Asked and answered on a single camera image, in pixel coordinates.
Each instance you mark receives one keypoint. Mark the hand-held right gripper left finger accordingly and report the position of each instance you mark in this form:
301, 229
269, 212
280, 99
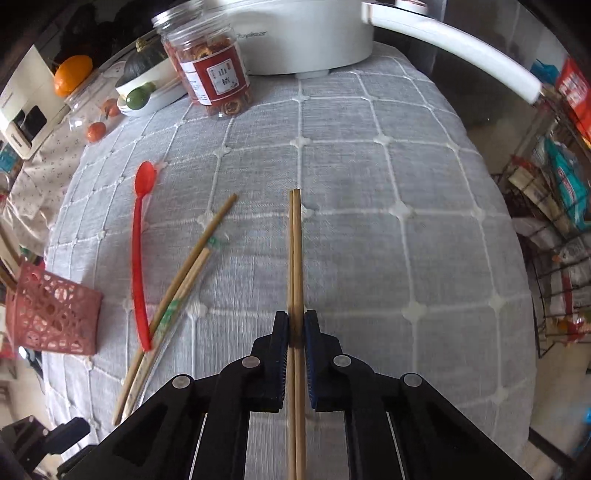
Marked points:
281, 339

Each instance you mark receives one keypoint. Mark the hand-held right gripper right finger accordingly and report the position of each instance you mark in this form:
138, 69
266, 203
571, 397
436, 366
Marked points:
310, 341

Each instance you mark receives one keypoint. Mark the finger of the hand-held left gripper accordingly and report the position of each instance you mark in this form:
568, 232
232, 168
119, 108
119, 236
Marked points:
21, 436
69, 434

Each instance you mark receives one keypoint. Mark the wooden chopstick pair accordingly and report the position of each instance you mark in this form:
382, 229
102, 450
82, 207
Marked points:
298, 254

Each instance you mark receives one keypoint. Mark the pink plastic basket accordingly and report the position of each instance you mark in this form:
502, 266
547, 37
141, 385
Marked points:
55, 309

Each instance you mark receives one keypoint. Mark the red plastic spoon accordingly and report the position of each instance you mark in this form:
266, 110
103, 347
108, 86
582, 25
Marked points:
138, 258

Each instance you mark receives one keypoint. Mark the floral tablecloth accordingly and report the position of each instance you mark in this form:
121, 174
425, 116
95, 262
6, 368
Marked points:
41, 184

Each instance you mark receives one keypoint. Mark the red label snack jar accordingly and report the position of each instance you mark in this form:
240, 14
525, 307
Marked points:
217, 74
182, 78

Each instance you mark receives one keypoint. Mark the white dish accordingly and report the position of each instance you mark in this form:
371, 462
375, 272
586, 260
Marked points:
166, 90

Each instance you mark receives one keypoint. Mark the small orange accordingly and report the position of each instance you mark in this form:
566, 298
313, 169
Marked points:
111, 108
96, 132

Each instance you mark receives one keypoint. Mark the blue label jar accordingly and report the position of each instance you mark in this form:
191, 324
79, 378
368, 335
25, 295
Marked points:
7, 158

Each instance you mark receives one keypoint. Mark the clear plastic jar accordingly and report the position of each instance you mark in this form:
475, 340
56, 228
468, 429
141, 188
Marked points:
87, 108

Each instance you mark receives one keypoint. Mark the blue white packet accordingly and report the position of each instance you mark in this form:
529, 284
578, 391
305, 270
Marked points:
568, 184

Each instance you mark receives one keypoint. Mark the white electric pot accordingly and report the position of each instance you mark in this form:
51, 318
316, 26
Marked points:
300, 37

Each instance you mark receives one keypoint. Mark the green kabocha squash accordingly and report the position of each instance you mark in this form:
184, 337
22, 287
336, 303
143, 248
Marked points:
145, 64

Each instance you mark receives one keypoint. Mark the cream kitchen appliance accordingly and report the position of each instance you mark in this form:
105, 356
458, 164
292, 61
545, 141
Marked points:
27, 106

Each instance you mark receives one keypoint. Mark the large orange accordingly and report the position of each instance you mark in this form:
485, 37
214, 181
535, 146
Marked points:
73, 76

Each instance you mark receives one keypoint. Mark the red snack packet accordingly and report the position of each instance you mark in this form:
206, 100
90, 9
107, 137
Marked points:
575, 92

